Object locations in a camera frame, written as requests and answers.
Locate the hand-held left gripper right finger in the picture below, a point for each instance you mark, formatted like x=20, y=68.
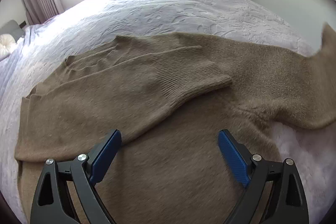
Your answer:
x=233, y=158

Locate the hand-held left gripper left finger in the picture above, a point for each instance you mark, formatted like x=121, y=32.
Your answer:
x=105, y=158

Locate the brown knit sweater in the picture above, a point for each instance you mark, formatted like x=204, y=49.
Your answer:
x=157, y=82

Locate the round white pillow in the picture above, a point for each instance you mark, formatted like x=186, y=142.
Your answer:
x=6, y=47

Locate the lavender embossed bed blanket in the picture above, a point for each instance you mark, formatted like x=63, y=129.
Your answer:
x=170, y=8

